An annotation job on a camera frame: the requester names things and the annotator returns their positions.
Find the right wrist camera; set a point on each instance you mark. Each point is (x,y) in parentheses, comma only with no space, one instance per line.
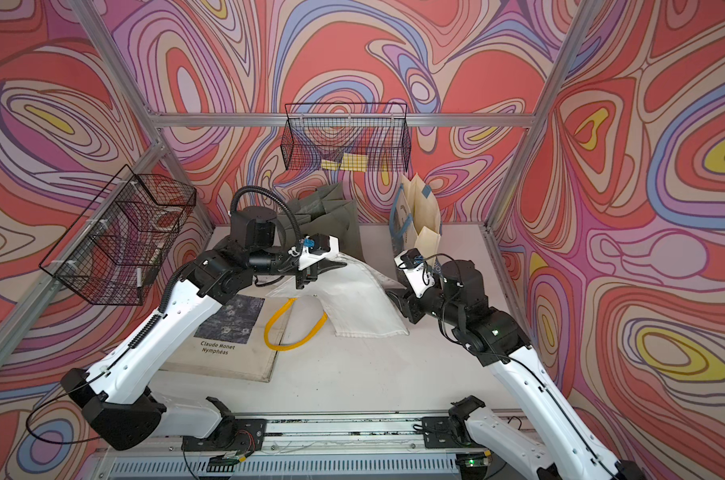
(417,271)

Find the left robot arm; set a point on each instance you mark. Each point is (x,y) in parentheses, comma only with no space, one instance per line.
(113,394)

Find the black wire basket back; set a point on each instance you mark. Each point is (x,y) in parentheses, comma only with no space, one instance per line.
(325,130)

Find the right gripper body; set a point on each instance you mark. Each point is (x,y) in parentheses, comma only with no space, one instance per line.
(431,303)

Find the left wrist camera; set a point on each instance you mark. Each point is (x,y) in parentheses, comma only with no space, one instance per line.
(316,248)

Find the olive green fabric bag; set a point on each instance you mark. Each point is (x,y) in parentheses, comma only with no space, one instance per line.
(326,211)

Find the beige bag blue handles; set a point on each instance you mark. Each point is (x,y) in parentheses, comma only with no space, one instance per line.
(415,218)

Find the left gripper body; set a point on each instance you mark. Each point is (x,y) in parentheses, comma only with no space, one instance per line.
(302,278)

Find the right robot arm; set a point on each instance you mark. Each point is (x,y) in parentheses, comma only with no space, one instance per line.
(454,293)

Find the black wire basket left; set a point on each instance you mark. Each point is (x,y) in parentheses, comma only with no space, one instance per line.
(113,252)

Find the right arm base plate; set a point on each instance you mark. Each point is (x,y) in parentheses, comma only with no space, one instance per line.
(444,432)

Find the black wire basket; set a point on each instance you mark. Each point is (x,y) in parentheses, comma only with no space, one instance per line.
(113,252)
(325,130)

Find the white bag yellow handles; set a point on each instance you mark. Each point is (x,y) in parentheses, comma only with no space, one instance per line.
(355,299)

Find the yellow sticky notes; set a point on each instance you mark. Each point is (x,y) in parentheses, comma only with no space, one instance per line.
(346,162)

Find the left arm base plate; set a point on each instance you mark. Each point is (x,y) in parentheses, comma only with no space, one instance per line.
(238,435)

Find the cream canvas tote bag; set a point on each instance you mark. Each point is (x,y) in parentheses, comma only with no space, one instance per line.
(231,344)

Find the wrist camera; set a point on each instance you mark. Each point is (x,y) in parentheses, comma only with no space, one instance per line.
(417,271)
(316,248)

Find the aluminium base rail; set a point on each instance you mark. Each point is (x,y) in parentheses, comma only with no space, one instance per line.
(400,445)

